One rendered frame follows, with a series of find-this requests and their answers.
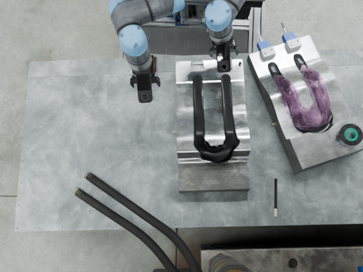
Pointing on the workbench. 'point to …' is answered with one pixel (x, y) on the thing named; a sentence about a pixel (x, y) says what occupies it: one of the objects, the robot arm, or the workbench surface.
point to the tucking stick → (275, 197)
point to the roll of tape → (341, 134)
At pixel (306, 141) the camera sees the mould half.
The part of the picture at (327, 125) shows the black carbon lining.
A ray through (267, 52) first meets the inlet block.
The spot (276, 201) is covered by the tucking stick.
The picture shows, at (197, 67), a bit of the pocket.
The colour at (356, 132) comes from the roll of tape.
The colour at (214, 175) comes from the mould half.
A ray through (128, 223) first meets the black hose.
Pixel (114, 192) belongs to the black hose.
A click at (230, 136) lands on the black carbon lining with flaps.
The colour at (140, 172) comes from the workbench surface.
